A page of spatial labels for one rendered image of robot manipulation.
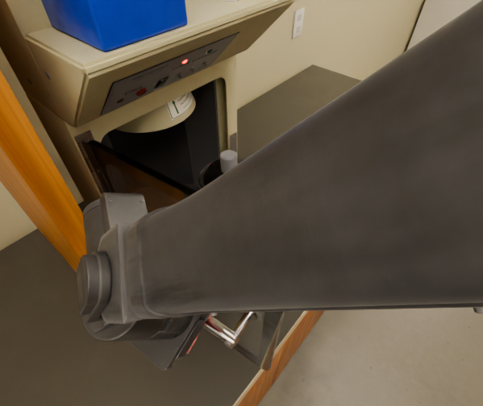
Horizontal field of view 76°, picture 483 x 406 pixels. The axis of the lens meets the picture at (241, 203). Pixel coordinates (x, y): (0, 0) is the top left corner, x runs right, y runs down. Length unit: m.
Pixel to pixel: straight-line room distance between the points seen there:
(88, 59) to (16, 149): 0.10
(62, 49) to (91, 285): 0.22
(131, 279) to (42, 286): 0.73
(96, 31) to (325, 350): 1.64
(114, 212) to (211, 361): 0.48
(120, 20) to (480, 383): 1.96
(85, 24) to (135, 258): 0.23
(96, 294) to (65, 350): 0.59
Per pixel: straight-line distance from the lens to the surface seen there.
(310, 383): 1.69
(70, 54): 0.34
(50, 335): 0.83
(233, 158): 0.49
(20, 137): 0.33
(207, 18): 0.40
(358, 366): 1.77
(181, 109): 0.58
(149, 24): 0.34
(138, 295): 0.17
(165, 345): 0.37
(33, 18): 0.41
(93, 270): 0.21
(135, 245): 0.17
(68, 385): 0.77
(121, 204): 0.30
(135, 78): 0.37
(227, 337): 0.44
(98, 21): 0.32
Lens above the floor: 1.62
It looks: 47 degrees down
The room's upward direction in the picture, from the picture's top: straight up
